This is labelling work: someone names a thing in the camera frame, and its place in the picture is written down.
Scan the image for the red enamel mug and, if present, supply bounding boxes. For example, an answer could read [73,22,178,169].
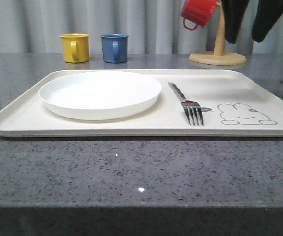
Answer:
[181,0,217,31]

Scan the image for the silver metal fork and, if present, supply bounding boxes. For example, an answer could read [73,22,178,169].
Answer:
[168,82,204,127]

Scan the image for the cream rabbit serving tray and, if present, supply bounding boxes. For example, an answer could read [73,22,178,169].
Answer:
[0,69,283,137]

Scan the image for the yellow enamel mug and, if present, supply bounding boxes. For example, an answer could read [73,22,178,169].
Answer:
[59,33,90,63]

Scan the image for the white round plate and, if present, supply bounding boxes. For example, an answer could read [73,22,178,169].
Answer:
[38,71,162,120]

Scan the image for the wooden mug tree stand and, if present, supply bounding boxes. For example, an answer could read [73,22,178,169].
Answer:
[189,2,247,66]

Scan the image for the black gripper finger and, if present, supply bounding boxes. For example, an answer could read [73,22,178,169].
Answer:
[221,0,254,44]
[252,0,283,42]

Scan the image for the blue enamel mug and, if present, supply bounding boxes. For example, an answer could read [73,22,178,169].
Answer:
[100,34,129,63]

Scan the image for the grey pleated curtain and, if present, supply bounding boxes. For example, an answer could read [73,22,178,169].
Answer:
[0,0,283,55]

